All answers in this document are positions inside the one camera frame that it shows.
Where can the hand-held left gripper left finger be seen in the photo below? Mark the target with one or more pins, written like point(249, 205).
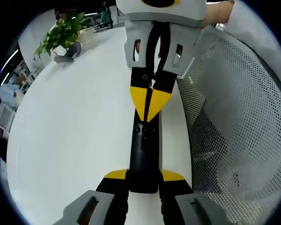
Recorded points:
point(100, 204)

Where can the black remote control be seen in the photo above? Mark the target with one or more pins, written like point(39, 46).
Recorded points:
point(144, 159)

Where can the white mesh basket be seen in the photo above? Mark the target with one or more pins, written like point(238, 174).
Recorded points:
point(236, 117)

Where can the green potted plant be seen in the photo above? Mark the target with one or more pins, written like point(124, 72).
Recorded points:
point(63, 32)

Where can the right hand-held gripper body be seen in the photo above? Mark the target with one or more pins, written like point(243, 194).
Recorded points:
point(161, 12)

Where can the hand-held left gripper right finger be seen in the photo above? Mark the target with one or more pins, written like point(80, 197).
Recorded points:
point(189, 208)

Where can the dark grey object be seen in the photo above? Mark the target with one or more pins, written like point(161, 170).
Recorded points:
point(71, 52)

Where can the person's right hand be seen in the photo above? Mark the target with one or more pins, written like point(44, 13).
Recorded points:
point(217, 14)

